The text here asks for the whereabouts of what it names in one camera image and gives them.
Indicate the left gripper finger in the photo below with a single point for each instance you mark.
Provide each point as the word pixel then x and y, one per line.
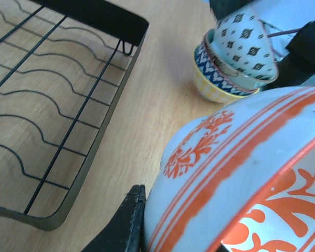
pixel 123 232

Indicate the orange floral patterned bowl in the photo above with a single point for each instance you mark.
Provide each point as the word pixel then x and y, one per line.
pixel 242 179

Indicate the black wire dish rack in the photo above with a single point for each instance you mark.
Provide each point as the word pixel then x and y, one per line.
pixel 63 68

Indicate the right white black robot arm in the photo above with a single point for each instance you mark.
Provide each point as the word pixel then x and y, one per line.
pixel 299 64

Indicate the yellow dotted bowl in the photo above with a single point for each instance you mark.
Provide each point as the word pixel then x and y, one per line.
pixel 210 91

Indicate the blue chevron bowl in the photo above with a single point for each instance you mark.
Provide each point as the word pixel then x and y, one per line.
pixel 215 76

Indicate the red dotted upturned bowl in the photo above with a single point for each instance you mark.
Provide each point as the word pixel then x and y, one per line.
pixel 241 50

